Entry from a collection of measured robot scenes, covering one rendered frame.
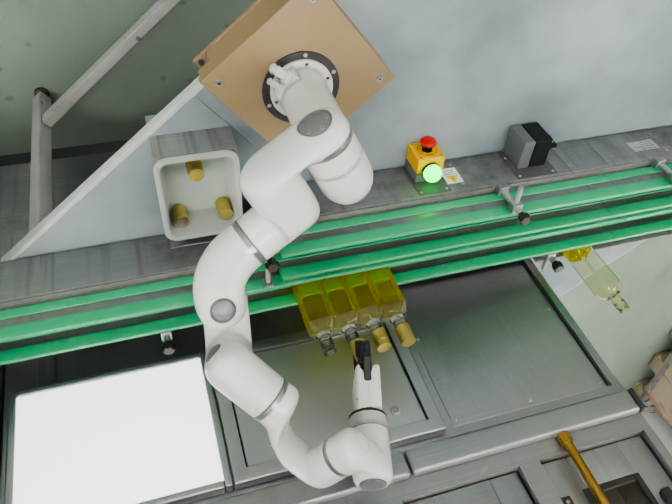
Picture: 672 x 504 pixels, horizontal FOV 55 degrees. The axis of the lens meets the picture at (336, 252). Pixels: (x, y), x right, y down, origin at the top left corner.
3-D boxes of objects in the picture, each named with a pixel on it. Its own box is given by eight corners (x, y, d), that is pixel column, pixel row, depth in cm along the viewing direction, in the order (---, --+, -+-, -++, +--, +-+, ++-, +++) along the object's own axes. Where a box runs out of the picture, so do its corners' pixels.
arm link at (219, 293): (234, 217, 113) (169, 267, 112) (236, 224, 100) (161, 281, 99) (282, 277, 116) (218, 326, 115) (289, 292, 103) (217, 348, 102)
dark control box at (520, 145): (501, 150, 168) (517, 169, 162) (508, 124, 162) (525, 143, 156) (529, 145, 170) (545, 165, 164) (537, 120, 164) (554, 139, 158)
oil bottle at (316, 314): (287, 277, 157) (311, 345, 143) (287, 261, 153) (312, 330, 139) (309, 272, 159) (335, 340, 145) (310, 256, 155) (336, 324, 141)
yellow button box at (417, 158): (403, 165, 161) (414, 183, 156) (407, 140, 156) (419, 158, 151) (429, 161, 163) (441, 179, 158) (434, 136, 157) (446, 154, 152)
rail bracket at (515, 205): (491, 191, 158) (517, 227, 150) (497, 167, 153) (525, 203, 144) (505, 188, 159) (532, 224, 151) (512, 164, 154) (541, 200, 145)
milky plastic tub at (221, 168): (161, 217, 149) (166, 243, 143) (147, 137, 133) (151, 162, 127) (236, 205, 153) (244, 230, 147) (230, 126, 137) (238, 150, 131)
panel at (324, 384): (12, 400, 143) (6, 552, 120) (8, 392, 141) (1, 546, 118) (390, 318, 165) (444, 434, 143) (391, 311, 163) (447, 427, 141)
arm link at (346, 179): (312, 166, 121) (337, 223, 110) (281, 116, 111) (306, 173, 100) (358, 141, 120) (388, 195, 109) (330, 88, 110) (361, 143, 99)
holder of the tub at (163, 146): (165, 232, 153) (170, 255, 148) (148, 136, 133) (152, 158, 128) (237, 220, 157) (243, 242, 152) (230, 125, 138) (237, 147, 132)
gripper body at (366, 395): (383, 436, 129) (378, 388, 137) (390, 409, 122) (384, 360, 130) (346, 437, 129) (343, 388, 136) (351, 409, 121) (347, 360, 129)
